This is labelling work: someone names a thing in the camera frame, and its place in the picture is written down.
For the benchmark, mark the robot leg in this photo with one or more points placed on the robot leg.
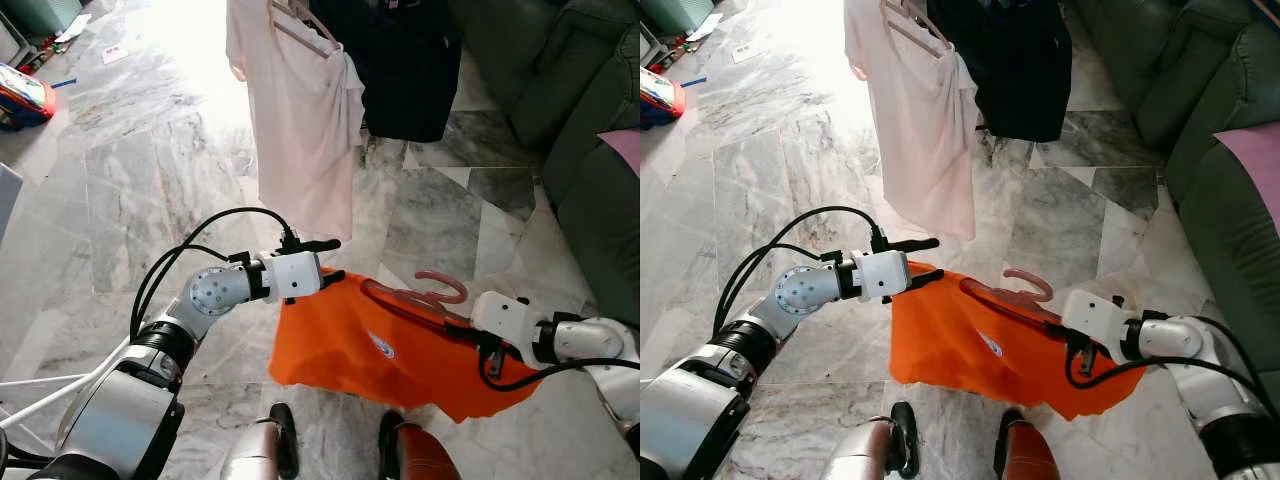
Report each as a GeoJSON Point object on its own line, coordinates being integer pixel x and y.
{"type": "Point", "coordinates": [865, 450]}
{"type": "Point", "coordinates": [420, 455]}
{"type": "Point", "coordinates": [255, 450]}
{"type": "Point", "coordinates": [1030, 455]}

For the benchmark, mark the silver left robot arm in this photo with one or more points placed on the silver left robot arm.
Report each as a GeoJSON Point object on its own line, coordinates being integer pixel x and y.
{"type": "Point", "coordinates": [215, 290]}
{"type": "Point", "coordinates": [805, 290]}

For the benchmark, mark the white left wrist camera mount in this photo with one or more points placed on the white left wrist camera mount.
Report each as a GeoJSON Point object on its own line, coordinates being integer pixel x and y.
{"type": "Point", "coordinates": [885, 275]}
{"type": "Point", "coordinates": [295, 275]}

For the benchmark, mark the cream long garment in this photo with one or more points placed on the cream long garment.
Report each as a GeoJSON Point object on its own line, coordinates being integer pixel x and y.
{"type": "Point", "coordinates": [915, 120]}
{"type": "Point", "coordinates": [300, 120]}

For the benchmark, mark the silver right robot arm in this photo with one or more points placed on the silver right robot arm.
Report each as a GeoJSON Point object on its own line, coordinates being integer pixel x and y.
{"type": "Point", "coordinates": [590, 340]}
{"type": "Point", "coordinates": [1180, 340]}

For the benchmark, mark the white paper sheet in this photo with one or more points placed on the white paper sheet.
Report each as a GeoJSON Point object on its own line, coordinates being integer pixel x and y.
{"type": "Point", "coordinates": [72, 27]}
{"type": "Point", "coordinates": [703, 26]}

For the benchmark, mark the pink cloth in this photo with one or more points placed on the pink cloth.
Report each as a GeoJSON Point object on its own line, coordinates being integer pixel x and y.
{"type": "Point", "coordinates": [1255, 160]}
{"type": "Point", "coordinates": [625, 150]}

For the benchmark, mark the black garment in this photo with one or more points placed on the black garment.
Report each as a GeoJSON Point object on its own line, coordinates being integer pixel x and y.
{"type": "Point", "coordinates": [1020, 70]}
{"type": "Point", "coordinates": [410, 70]}

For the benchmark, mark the robot left leg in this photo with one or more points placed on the robot left leg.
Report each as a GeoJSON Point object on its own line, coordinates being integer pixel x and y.
{"type": "Point", "coordinates": [865, 450]}
{"type": "Point", "coordinates": [255, 450]}

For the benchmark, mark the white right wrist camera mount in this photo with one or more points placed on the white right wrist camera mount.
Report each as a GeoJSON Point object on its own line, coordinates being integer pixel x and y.
{"type": "Point", "coordinates": [500, 315]}
{"type": "Point", "coordinates": [1090, 315]}

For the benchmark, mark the pale wooden clothes hanger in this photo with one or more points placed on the pale wooden clothes hanger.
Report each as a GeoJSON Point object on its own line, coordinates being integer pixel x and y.
{"type": "Point", "coordinates": [310, 38]}
{"type": "Point", "coordinates": [925, 35]}

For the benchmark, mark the orange garment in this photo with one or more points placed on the orange garment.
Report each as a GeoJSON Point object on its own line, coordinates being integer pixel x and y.
{"type": "Point", "coordinates": [950, 350]}
{"type": "Point", "coordinates": [340, 350]}

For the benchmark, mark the red blue backpack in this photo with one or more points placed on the red blue backpack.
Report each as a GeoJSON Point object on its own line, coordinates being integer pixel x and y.
{"type": "Point", "coordinates": [25, 95]}
{"type": "Point", "coordinates": [660, 98]}

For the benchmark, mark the robot right leg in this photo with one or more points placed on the robot right leg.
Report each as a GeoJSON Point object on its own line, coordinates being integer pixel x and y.
{"type": "Point", "coordinates": [420, 455]}
{"type": "Point", "coordinates": [1030, 455]}

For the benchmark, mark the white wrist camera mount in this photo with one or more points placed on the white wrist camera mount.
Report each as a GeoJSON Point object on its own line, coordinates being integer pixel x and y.
{"type": "Point", "coordinates": [295, 275]}
{"type": "Point", "coordinates": [885, 275]}
{"type": "Point", "coordinates": [1090, 315]}
{"type": "Point", "coordinates": [500, 315]}

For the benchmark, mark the green cabinet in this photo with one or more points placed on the green cabinet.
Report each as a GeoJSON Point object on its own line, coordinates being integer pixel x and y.
{"type": "Point", "coordinates": [40, 12]}
{"type": "Point", "coordinates": [675, 12]}

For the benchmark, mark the green leather sofa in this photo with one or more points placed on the green leather sofa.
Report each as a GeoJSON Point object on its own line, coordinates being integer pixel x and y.
{"type": "Point", "coordinates": [1200, 60]}
{"type": "Point", "coordinates": [580, 60]}

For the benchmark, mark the pink paper slip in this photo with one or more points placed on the pink paper slip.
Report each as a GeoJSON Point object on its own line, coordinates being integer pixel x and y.
{"type": "Point", "coordinates": [115, 54]}
{"type": "Point", "coordinates": [743, 52]}

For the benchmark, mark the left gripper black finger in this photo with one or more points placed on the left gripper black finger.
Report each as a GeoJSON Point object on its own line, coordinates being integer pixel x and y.
{"type": "Point", "coordinates": [918, 244]}
{"type": "Point", "coordinates": [320, 244]}
{"type": "Point", "coordinates": [930, 278]}
{"type": "Point", "coordinates": [334, 279]}

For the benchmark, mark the reddish pink clothes hanger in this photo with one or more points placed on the reddish pink clothes hanger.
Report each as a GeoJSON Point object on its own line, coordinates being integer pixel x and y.
{"type": "Point", "coordinates": [462, 288]}
{"type": "Point", "coordinates": [1047, 288]}

